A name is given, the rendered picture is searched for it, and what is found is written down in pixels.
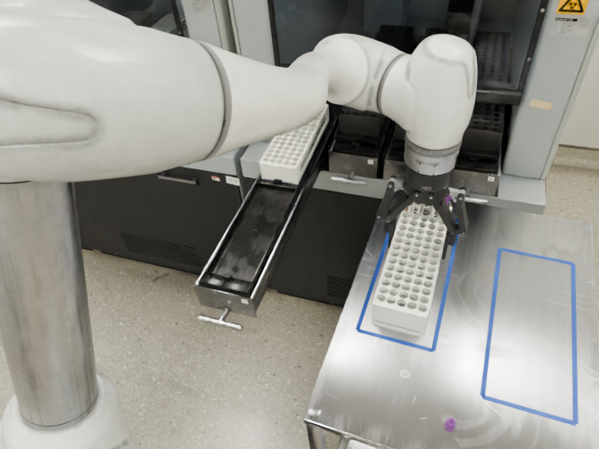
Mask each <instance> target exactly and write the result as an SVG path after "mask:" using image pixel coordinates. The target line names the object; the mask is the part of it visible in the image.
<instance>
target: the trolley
mask: <svg viewBox="0 0 599 449"><path fill-rule="evenodd" d="M464 203H465V208H466V214H467V218H468V224H469V226H468V231H467V234H466V235H465V236H463V235H461V234H457V235H456V238H455V245H454V246H450V245H448V246H447V254H446V259H441V261H440V266H439V273H438V278H437V281H436V286H435V290H434V294H433V298H432V302H431V310H430V314H429V318H428V322H427V326H426V331H425V334H424V336H422V337H419V336H415V335H412V334H408V333H404V332H402V331H395V330H392V329H388V328H385V327H382V326H378V325H374V324H372V308H373V298H374V294H375V291H376V289H377V286H378V283H379V280H380V277H381V274H382V269H383V267H384V264H385V261H386V257H387V255H388V252H389V249H390V248H388V243H389V233H386V232H385V231H384V226H385V221H384V220H383V219H378V218H375V221H374V224H373V228H372V231H371V233H370V236H369V238H368V241H367V243H366V246H365V250H364V253H363V256H362V257H361V260H360V263H359V266H358V268H357V272H356V275H355V277H354V280H353V282H352V285H351V287H350V290H349V294H348V296H347V299H346V302H345V305H344V307H343V309H342V312H341V316H340V319H339V321H338V324H337V326H336V329H335V332H334V334H333V336H332V341H331V344H330V346H329V348H328V351H327V354H326V357H325V359H324V363H323V366H322V368H321V371H320V373H319V376H318V378H317V381H316V385H315V387H314V390H313V393H312V396H311V397H310V400H309V403H308V407H307V410H306V412H305V415H304V417H303V421H304V423H305V424H306V425H307V432H308V442H309V447H310V449H326V441H325V431H327V432H330V433H333V434H335V435H338V436H340V440H339V443H338V447H337V449H599V343H598V326H597V309H596V292H595V259H594V242H593V226H592V224H588V223H583V222H578V221H572V220H568V219H562V218H558V217H552V216H543V215H538V214H533V213H528V212H523V211H518V210H513V209H508V208H499V207H493V206H489V205H483V204H479V203H473V202H468V201H465V202H464ZM447 418H453V419H454V420H455V429H454V431H452V432H448V431H446V430H445V428H444V425H445V422H446V420H447Z"/></svg>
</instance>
